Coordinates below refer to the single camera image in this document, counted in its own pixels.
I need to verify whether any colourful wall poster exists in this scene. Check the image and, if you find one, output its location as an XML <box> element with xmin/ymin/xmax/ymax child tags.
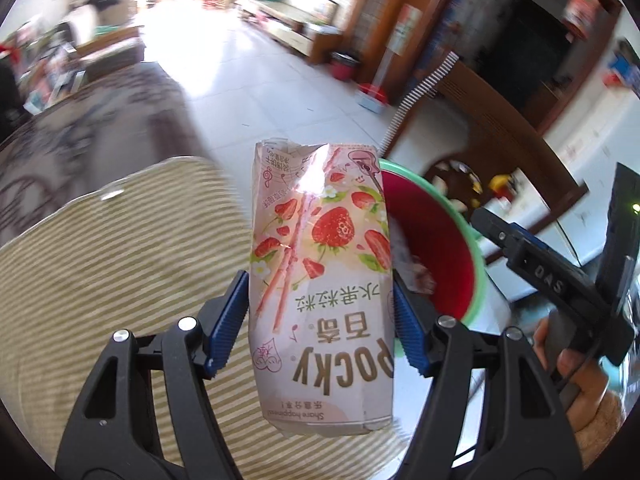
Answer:
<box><xmin>425</xmin><ymin>0</ymin><xmax>481</xmax><ymax>61</ymax></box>

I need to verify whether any pink snack box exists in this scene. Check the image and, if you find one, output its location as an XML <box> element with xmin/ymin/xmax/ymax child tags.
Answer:
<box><xmin>247</xmin><ymin>140</ymin><xmax>396</xmax><ymax>436</ymax></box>

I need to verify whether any magazine rack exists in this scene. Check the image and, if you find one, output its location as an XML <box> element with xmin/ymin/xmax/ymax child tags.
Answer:
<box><xmin>20</xmin><ymin>45</ymin><xmax>91</xmax><ymax>111</ymax></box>

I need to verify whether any wall calendar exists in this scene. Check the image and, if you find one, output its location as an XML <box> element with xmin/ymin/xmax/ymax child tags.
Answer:
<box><xmin>395</xmin><ymin>2</ymin><xmax>423</xmax><ymax>58</ymax></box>

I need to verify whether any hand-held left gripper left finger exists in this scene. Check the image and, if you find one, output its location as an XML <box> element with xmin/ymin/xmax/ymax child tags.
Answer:
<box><xmin>54</xmin><ymin>270</ymin><xmax>251</xmax><ymax>480</ymax></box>

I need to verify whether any wooden television cabinet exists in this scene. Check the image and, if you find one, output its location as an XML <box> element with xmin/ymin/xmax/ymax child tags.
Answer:
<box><xmin>250</xmin><ymin>0</ymin><xmax>346</xmax><ymax>61</ymax></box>

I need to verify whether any person's right hand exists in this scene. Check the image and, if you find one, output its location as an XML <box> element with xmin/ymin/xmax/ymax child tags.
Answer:
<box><xmin>532</xmin><ymin>317</ymin><xmax>612</xmax><ymax>432</ymax></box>

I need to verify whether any red bin green rim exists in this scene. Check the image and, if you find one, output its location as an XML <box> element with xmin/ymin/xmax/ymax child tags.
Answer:
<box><xmin>377</xmin><ymin>159</ymin><xmax>487</xmax><ymax>341</ymax></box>

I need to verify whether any wooden sofa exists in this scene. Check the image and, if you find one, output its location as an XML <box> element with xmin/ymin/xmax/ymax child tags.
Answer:
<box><xmin>65</xmin><ymin>25</ymin><xmax>146</xmax><ymax>83</ymax></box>

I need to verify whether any red wall hanging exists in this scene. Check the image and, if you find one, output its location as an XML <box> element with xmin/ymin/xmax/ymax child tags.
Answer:
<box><xmin>565</xmin><ymin>0</ymin><xmax>601</xmax><ymax>38</ymax></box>

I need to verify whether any small red waste basket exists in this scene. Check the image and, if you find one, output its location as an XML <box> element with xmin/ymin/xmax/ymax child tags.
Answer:
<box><xmin>330</xmin><ymin>51</ymin><xmax>361</xmax><ymax>82</ymax></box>

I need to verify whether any red dustpan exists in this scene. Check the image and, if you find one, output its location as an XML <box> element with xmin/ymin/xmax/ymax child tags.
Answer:
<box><xmin>356</xmin><ymin>82</ymin><xmax>388</xmax><ymax>111</ymax></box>

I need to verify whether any green striped mat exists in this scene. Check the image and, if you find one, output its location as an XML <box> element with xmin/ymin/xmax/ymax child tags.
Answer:
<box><xmin>0</xmin><ymin>156</ymin><xmax>401</xmax><ymax>476</ymax></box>

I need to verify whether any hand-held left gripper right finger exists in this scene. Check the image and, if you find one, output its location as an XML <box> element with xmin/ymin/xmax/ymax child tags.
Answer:
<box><xmin>392</xmin><ymin>270</ymin><xmax>583</xmax><ymax>480</ymax></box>

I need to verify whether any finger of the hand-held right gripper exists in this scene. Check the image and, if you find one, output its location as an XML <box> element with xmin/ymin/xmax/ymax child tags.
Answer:
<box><xmin>514</xmin><ymin>226</ymin><xmax>542</xmax><ymax>252</ymax></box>
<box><xmin>471</xmin><ymin>207</ymin><xmax>527</xmax><ymax>267</ymax></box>

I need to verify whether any grey patterned tablecloth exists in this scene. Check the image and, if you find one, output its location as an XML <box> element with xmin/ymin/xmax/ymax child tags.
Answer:
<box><xmin>0</xmin><ymin>60</ymin><xmax>211</xmax><ymax>241</ymax></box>

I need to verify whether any wooden chair beaded cover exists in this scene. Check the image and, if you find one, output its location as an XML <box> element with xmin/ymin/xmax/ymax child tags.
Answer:
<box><xmin>382</xmin><ymin>52</ymin><xmax>588</xmax><ymax>271</ymax></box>

